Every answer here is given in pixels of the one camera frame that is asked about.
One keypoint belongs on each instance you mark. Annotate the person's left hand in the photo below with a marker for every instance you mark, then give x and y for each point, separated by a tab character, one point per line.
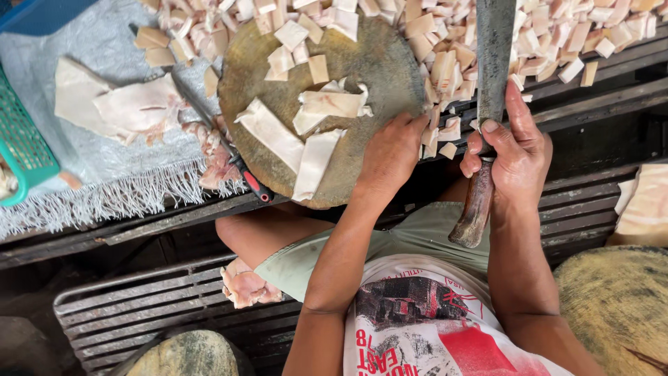
389	156

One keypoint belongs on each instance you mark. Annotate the person's right hand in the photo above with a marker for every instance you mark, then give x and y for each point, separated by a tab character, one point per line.
519	167

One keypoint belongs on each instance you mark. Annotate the person's left fingers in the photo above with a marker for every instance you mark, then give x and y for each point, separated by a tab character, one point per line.
409	124

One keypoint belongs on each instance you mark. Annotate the round wooden chopping board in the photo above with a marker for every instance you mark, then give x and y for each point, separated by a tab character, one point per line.
375	68

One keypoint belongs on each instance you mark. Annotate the wide pork skin piece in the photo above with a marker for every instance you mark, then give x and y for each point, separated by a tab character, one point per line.
331	103

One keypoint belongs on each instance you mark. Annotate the small folded pork skin piece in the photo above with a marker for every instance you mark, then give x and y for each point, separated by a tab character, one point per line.
308	121

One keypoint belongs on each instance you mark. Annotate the long pork skin strip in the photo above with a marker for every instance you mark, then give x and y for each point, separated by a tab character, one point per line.
313	164
271	136

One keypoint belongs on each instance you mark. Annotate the heap of cut pork skin squares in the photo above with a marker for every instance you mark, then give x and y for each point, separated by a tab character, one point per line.
542	36

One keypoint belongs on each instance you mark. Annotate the grey-green shorts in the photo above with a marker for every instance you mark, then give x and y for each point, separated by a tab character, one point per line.
292	266

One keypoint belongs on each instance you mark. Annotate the person's leg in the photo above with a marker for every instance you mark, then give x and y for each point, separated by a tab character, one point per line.
255	232

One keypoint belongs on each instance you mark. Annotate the white printed t-shirt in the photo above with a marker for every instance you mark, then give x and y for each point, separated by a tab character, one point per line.
417	313

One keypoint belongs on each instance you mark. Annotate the dark slatted grate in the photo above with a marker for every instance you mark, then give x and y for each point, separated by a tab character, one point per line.
579	214

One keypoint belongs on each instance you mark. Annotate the pink pork trimmings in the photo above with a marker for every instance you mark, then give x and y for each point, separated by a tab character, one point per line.
216	162

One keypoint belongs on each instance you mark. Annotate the pink pork chunk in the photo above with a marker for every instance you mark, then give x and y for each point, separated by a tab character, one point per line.
245	287

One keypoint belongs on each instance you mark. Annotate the stack of pork skin slabs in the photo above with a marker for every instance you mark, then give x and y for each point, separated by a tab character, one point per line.
647	203

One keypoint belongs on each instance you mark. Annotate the large pinkish pork skin slab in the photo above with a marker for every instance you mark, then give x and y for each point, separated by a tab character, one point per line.
141	109

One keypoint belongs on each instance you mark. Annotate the yellowish wooden chopping block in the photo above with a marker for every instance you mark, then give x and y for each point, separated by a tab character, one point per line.
616	308

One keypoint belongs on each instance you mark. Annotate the dark metal grate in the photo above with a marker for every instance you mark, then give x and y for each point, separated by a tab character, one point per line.
156	308

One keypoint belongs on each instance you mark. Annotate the grey fringed cloth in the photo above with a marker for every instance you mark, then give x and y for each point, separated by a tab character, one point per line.
104	47

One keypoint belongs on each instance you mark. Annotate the greenish wooden chopping block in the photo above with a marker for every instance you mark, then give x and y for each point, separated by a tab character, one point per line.
188	355

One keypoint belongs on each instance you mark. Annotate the large pale pork skin slab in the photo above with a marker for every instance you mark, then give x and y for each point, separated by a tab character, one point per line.
75	96

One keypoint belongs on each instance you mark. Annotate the green plastic basket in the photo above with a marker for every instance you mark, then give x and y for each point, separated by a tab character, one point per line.
26	149

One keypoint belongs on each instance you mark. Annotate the blue plastic container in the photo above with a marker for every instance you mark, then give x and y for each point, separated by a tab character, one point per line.
36	13

